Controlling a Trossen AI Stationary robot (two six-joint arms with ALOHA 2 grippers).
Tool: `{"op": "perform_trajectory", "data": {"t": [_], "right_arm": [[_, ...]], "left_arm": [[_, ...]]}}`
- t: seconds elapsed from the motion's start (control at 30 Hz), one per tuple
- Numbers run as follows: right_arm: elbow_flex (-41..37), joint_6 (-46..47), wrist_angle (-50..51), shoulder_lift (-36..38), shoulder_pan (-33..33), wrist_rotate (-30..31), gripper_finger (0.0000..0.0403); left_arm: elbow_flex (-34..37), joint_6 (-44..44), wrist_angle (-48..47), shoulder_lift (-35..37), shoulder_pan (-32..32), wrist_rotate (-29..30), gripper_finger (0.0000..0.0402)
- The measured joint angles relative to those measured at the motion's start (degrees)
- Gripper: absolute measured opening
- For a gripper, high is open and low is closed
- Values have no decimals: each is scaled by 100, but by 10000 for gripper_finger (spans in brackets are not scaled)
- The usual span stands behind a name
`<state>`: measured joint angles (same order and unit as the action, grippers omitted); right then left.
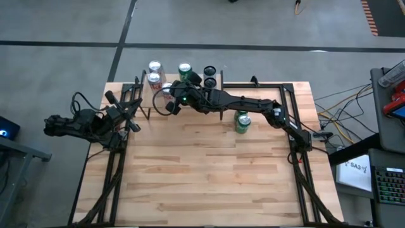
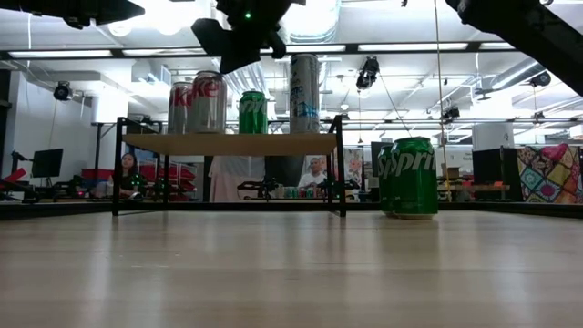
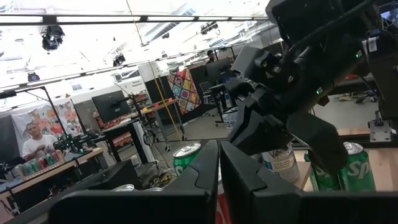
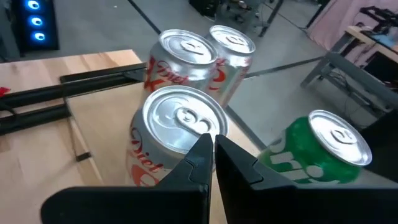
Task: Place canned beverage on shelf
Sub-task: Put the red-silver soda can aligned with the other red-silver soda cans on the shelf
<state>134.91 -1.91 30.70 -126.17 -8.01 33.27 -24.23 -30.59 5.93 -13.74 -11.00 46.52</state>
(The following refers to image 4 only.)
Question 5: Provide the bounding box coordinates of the black box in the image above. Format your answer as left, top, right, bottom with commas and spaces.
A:
189, 0, 220, 17

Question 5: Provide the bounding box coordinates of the silver Diet Coke can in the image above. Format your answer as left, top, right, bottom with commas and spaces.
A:
203, 24, 256, 108
143, 29, 218, 94
126, 85, 229, 187

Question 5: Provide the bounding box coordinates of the wooden desk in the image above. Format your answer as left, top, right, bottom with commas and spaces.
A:
345, 26, 398, 65

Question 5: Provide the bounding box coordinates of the pink fabric sheet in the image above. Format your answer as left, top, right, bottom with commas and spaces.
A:
307, 0, 398, 66

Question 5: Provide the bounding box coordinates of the black aluminium table frame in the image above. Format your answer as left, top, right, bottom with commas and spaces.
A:
0, 62, 147, 136

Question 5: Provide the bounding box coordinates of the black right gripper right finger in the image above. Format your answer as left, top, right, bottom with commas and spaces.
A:
215, 134, 398, 224

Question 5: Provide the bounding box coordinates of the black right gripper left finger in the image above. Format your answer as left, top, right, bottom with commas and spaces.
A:
40, 133, 215, 224

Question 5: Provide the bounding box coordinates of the green Sprite can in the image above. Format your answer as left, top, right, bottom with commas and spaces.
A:
257, 109, 373, 185

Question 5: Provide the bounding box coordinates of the black computer with blue lights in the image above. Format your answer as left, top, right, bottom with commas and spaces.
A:
12, 0, 60, 52

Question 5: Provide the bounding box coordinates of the grey metal workbench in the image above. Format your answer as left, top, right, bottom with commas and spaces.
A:
300, 49, 398, 110

